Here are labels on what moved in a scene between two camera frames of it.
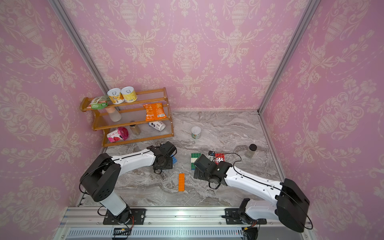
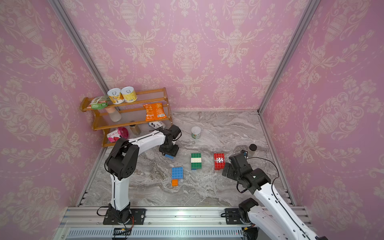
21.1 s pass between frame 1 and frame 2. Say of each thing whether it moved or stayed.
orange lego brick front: moved
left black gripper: moved
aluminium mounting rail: stayed
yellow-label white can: stayed
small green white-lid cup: stayed
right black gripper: moved
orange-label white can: stayed
